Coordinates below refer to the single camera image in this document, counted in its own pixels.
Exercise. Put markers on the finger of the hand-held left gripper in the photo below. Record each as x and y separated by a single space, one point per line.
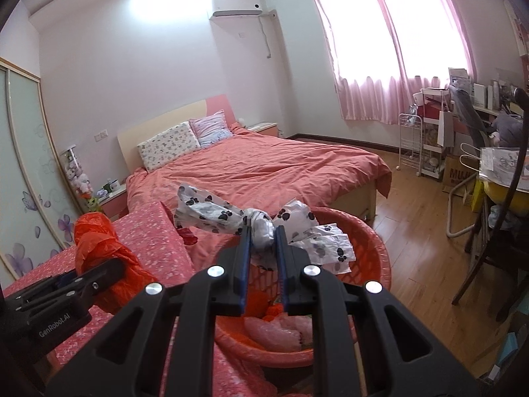
45 285
103 277

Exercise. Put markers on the grey cloth bundle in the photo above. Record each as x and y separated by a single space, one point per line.
508 130

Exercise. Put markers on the orange plastic basket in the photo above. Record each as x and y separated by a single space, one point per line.
372 256

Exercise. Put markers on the pink curtain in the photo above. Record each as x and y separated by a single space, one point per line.
372 49

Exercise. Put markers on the black curved stand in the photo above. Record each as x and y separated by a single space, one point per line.
521 140

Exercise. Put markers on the glass sliding-door wardrobe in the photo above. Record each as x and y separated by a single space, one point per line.
24 153

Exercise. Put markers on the white rolling cart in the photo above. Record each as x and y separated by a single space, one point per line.
432 111

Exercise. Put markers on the dark wooden chair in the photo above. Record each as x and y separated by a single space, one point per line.
483 256

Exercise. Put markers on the white paper bag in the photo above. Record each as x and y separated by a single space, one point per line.
446 128

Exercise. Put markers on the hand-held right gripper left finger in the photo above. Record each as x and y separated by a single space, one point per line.
247 269

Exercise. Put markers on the pink striped pillow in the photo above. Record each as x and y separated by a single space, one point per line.
210 128

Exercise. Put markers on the yellow basin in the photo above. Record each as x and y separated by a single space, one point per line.
496 192

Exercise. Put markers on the white paw-print plastic bag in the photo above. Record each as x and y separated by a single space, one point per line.
206 211

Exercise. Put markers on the white wall socket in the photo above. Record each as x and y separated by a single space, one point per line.
101 135

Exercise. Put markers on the white air conditioner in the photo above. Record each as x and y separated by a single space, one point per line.
235 7

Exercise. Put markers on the pink and white nightstand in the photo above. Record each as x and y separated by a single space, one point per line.
113 202
262 128

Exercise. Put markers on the orange plastic bag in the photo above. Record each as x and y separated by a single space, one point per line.
264 308
99 240

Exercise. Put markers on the white tube frame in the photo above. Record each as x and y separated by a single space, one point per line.
450 215

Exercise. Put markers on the wall calendar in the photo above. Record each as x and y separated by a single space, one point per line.
518 25

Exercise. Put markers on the cardboard box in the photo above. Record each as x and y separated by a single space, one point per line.
456 173

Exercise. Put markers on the green plush toy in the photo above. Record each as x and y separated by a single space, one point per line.
93 203

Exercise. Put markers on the white floral pillow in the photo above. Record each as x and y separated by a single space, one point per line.
169 147

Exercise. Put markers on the bed with salmon duvet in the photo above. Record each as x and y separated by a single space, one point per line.
268 165

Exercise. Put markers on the beige and pink headboard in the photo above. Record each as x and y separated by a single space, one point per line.
165 118

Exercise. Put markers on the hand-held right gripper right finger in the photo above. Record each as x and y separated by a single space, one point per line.
281 269

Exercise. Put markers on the pink plastic bag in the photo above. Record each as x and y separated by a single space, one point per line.
272 333

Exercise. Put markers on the hanging plush toy organiser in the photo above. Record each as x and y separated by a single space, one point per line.
78 173

